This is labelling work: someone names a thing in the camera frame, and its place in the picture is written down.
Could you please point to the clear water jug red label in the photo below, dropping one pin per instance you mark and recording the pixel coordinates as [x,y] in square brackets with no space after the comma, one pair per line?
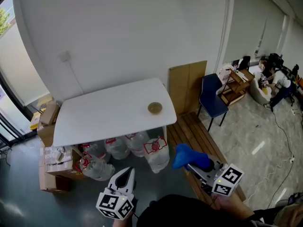
[117,148]
[156,154]
[97,169]
[95,149]
[137,144]

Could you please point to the white wall pipe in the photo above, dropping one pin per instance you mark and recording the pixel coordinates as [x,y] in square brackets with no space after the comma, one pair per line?
[223,27]

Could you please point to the wooden shelf cart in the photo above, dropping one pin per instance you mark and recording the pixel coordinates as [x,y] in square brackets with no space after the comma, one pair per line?
[236,86]

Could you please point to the yellow packet stack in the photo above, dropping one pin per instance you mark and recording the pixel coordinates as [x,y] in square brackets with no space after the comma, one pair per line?
[35,122]

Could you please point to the white power strip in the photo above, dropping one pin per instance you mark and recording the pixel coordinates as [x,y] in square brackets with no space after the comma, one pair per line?
[291,159]

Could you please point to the tall brown cardboard box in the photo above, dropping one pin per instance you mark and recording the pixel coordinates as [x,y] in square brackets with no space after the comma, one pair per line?
[46,133]

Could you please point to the person's black top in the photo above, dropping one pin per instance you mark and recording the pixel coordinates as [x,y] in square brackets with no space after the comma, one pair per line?
[180,212]

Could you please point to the person's right forearm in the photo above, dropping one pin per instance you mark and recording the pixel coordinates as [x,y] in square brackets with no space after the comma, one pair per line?
[233,206]

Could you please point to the grey roller blind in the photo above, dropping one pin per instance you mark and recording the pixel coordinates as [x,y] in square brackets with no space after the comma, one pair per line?
[253,25]

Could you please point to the flat cardboard sheet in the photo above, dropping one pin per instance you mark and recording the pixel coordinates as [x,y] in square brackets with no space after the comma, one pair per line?
[187,86]

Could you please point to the pale pink bag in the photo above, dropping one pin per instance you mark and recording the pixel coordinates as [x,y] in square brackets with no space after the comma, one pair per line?
[224,73]

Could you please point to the blue cloth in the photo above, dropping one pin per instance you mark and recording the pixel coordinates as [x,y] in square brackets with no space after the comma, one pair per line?
[183,154]

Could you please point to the wooden slatted bench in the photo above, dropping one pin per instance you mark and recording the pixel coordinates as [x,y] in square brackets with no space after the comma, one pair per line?
[196,136]

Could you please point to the beige bag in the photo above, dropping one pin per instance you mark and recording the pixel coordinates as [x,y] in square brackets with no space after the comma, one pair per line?
[292,215]

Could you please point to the low brown cardboard box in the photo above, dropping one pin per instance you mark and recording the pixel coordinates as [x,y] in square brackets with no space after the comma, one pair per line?
[50,184]

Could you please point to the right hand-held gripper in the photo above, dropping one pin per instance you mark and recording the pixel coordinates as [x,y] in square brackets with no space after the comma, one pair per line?
[227,178]

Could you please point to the black office chair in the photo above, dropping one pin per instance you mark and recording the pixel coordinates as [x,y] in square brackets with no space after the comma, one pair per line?
[245,62]

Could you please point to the dark blue chair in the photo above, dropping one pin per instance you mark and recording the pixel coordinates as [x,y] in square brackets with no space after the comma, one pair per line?
[211,97]

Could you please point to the open cardboard box white contents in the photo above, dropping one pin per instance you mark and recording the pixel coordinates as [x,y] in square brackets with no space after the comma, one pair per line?
[59,164]

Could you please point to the small closed cardboard box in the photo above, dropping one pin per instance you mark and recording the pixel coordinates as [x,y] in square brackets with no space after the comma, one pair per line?
[48,113]

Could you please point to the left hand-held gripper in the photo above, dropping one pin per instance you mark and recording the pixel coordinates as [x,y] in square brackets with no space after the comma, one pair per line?
[111,203]

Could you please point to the white beanbag seat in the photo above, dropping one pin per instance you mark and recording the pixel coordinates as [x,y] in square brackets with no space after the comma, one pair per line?
[256,91]

